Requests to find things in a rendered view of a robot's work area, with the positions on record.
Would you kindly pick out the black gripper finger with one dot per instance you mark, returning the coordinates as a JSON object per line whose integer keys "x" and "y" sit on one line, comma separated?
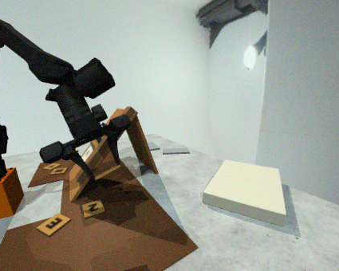
{"x": 74, "y": 156}
{"x": 112, "y": 142}

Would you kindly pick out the white paper ticket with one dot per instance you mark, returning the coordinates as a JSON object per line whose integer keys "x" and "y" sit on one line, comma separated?
{"x": 88, "y": 153}

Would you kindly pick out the grey flat rectangular tile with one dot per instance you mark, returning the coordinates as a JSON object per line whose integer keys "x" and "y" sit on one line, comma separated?
{"x": 152, "y": 146}
{"x": 176, "y": 151}

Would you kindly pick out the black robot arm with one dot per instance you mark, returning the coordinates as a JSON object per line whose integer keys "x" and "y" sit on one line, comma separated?
{"x": 90, "y": 81}

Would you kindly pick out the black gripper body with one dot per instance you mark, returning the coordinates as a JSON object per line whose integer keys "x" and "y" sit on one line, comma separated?
{"x": 53, "y": 152}

